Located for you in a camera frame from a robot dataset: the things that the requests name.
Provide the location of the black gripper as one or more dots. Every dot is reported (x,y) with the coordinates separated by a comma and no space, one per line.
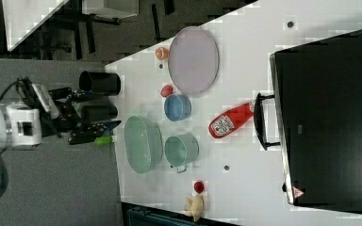
(68,120)

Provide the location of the red ketchup bottle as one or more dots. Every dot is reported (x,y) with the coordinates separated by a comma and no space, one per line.
(231,120)

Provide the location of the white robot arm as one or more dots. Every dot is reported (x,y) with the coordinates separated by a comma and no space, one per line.
(44,113)

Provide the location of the black oven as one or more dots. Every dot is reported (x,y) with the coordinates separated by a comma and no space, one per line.
(317,90)

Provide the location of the black cylinder lower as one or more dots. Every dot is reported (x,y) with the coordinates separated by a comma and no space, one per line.
(93,113)

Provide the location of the black cylinder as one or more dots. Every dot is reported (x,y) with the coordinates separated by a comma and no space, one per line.
(106,83)
(93,113)

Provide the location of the black cylinder upper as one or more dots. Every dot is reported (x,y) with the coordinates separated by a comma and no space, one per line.
(106,83)

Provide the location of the green cylinder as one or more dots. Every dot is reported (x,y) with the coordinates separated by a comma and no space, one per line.
(106,140)

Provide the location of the green oval basin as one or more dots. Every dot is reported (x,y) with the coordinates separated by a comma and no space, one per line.
(143,143)

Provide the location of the red fruit toy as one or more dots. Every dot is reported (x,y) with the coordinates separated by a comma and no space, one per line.
(166,91)

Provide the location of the blue bowl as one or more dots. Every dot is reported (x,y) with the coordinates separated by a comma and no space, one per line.
(177,107)

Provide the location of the orange fruit toy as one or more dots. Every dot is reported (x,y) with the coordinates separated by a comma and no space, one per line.
(162,53)

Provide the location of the small green pot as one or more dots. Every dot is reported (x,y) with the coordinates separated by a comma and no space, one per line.
(181,150)

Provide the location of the dark blue crate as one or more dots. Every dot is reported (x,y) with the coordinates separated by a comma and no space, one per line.
(145,217)

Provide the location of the white background table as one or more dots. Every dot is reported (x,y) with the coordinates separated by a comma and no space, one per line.
(23,17)

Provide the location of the large grey oval plate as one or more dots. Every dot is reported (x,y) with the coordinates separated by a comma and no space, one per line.
(193,60)

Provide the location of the small red tomato toy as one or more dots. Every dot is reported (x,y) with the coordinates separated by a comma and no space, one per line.
(199,187)

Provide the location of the beige garlic toy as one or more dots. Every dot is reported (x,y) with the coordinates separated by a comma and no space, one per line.
(194,207)

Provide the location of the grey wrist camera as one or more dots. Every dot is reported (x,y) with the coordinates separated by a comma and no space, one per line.
(46,100)

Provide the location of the black oven door handle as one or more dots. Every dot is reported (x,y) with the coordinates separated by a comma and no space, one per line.
(259,121)

